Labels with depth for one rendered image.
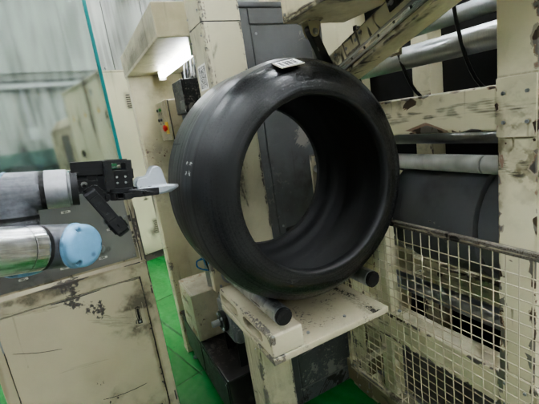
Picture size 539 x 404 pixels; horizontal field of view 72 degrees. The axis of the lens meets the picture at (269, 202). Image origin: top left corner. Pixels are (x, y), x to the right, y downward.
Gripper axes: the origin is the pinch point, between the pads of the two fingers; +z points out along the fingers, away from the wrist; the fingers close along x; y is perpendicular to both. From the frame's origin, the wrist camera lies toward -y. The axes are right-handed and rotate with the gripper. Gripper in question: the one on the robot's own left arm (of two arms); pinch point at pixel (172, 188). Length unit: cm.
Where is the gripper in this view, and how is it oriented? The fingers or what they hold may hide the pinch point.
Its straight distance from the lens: 86.2
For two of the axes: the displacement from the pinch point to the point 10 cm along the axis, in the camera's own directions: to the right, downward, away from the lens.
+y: -0.4, -9.9, -1.7
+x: -4.6, -1.3, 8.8
